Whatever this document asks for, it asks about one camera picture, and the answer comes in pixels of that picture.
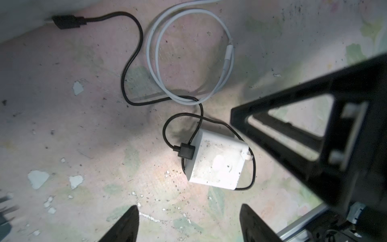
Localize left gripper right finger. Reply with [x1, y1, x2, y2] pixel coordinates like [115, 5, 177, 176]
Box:
[239, 204, 282, 242]

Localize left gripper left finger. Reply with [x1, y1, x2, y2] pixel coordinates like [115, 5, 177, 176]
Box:
[99, 205, 139, 242]

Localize white charger with black cable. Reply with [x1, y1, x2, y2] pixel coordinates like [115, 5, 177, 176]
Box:
[52, 11, 257, 191]

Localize teal plug adapter with prongs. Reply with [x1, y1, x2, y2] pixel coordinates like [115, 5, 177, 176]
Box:
[1, 193, 20, 242]

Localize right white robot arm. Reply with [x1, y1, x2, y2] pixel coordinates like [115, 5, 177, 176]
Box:
[230, 54, 387, 242]

